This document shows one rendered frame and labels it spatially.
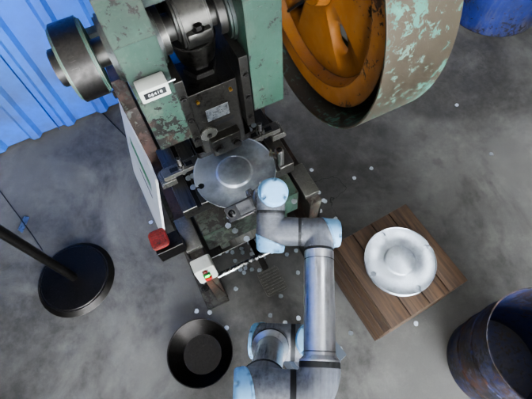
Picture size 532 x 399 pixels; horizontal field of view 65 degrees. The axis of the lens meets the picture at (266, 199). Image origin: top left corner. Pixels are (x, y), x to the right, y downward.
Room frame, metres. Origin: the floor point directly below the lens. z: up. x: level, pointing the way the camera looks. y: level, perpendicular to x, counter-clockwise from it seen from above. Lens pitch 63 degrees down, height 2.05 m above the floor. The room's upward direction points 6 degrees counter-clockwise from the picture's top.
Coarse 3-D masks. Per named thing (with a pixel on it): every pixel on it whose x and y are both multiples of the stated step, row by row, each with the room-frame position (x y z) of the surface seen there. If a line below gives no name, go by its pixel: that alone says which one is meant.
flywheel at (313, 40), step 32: (288, 0) 1.16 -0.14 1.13; (320, 0) 0.93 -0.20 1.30; (352, 0) 0.85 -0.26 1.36; (288, 32) 1.11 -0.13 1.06; (320, 32) 0.98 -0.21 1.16; (352, 32) 0.83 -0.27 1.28; (384, 32) 0.68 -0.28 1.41; (320, 64) 0.96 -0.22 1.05; (352, 64) 0.81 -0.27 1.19; (352, 96) 0.74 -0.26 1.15
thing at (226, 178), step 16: (256, 144) 0.87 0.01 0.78; (208, 160) 0.82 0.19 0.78; (224, 160) 0.81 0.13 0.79; (240, 160) 0.80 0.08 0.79; (256, 160) 0.80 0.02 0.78; (272, 160) 0.79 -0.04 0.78; (208, 176) 0.76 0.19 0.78; (224, 176) 0.75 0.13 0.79; (240, 176) 0.74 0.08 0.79; (256, 176) 0.74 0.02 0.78; (272, 176) 0.73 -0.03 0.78; (208, 192) 0.69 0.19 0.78; (224, 192) 0.68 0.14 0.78; (240, 192) 0.68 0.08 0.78
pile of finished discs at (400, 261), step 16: (384, 240) 0.60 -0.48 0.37; (400, 240) 0.59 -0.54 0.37; (416, 240) 0.58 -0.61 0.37; (368, 256) 0.53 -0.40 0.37; (384, 256) 0.52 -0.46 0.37; (400, 256) 0.52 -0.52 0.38; (416, 256) 0.51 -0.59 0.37; (432, 256) 0.50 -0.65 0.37; (368, 272) 0.47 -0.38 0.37; (384, 272) 0.46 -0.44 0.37; (400, 272) 0.45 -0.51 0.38; (416, 272) 0.44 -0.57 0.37; (432, 272) 0.44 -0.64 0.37; (384, 288) 0.40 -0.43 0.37; (400, 288) 0.39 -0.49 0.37; (416, 288) 0.38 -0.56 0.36
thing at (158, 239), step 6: (162, 228) 0.59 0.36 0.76; (150, 234) 0.57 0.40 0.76; (156, 234) 0.57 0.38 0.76; (162, 234) 0.56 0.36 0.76; (150, 240) 0.55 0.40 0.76; (156, 240) 0.55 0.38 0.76; (162, 240) 0.54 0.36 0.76; (168, 240) 0.54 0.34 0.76; (156, 246) 0.52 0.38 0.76; (162, 246) 0.52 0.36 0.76
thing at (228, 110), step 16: (176, 64) 0.90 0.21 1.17; (224, 64) 0.88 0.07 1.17; (192, 80) 0.84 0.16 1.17; (208, 80) 0.83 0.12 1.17; (224, 80) 0.82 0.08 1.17; (192, 96) 0.78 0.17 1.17; (208, 96) 0.80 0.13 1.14; (224, 96) 0.81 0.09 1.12; (208, 112) 0.79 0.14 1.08; (224, 112) 0.81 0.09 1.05; (240, 112) 0.83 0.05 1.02; (208, 128) 0.78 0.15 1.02; (224, 128) 0.81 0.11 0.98; (240, 128) 0.82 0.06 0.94; (208, 144) 0.78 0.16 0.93; (224, 144) 0.77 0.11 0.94; (240, 144) 0.79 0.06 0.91
